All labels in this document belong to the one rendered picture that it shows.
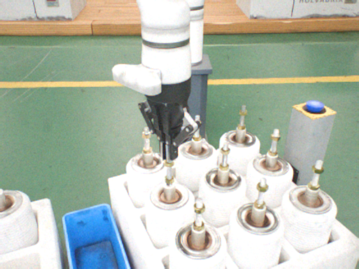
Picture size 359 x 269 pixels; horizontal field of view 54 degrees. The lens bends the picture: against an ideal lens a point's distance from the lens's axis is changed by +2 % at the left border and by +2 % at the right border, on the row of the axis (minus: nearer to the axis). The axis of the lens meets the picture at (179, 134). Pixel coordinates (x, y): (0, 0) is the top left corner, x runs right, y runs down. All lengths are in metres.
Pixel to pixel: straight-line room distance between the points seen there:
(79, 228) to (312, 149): 0.59
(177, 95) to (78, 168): 0.74
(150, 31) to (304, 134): 0.51
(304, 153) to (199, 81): 0.43
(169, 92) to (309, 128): 0.44
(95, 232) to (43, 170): 0.39
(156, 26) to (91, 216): 0.53
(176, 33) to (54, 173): 0.82
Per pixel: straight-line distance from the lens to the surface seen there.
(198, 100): 1.18
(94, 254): 0.93
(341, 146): 1.40
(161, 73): 0.51
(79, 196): 1.10
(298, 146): 0.92
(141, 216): 0.76
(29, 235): 0.75
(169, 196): 0.67
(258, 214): 0.63
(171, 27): 0.49
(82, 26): 2.63
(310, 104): 0.89
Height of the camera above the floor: 0.70
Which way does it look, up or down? 32 degrees down
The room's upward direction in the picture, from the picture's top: straight up
